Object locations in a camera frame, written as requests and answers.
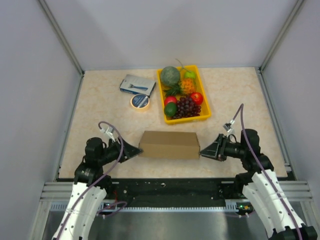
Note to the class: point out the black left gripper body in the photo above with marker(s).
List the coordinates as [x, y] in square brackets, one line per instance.
[111, 153]

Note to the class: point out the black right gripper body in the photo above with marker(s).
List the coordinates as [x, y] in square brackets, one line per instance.
[229, 149]

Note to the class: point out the brown cardboard box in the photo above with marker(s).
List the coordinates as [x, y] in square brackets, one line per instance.
[171, 145]

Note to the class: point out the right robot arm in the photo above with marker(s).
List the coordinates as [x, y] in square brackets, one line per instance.
[260, 185]

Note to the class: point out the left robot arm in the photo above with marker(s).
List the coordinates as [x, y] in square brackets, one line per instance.
[91, 185]

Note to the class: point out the blue razor box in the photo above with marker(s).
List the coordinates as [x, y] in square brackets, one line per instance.
[137, 85]

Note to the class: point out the yellow plastic tray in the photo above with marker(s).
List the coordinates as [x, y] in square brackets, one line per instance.
[205, 108]

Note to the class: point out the dark purple grapes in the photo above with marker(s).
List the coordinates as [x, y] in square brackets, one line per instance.
[186, 107]

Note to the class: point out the masking tape roll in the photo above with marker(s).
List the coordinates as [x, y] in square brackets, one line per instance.
[140, 102]

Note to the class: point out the red apple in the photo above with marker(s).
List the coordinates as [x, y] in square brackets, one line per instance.
[197, 98]

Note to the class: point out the green avocado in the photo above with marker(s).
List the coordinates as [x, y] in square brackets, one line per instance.
[170, 109]

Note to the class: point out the red tomato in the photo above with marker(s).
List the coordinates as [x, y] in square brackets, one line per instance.
[170, 99]

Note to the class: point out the small orange pineapple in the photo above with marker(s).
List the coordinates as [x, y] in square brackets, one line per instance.
[184, 87]

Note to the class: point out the green apple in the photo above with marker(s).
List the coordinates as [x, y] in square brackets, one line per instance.
[190, 75]

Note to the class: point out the green melon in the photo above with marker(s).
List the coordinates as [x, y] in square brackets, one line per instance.
[170, 76]

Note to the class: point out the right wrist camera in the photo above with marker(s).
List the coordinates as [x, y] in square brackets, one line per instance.
[229, 127]

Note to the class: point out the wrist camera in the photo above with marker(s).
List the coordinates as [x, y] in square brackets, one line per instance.
[229, 127]
[108, 132]

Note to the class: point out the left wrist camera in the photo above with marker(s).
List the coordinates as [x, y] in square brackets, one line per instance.
[108, 132]

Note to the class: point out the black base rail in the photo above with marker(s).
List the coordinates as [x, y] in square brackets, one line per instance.
[173, 195]

